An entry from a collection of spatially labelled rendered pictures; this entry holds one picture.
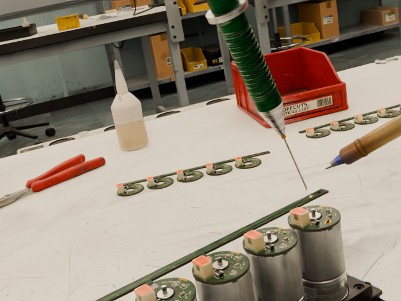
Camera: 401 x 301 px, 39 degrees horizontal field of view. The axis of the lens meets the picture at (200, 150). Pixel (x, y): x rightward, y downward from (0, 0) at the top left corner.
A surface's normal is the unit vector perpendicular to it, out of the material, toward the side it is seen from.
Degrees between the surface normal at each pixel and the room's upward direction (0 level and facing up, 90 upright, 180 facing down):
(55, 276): 0
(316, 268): 90
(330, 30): 90
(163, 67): 89
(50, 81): 90
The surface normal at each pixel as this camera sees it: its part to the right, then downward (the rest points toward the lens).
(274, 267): -0.05, 0.33
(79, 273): -0.18, -0.93
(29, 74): 0.32, 0.25
